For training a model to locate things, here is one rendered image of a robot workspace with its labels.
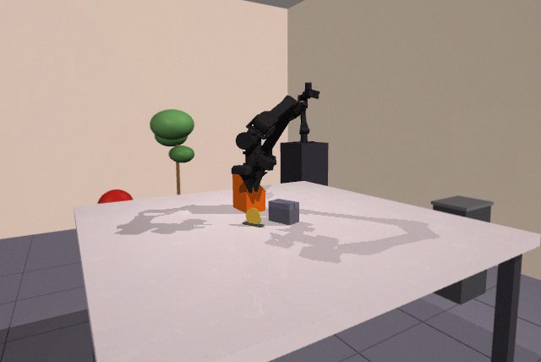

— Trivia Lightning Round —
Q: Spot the gold coin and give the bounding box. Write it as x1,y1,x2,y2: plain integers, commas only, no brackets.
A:
246,208,260,224

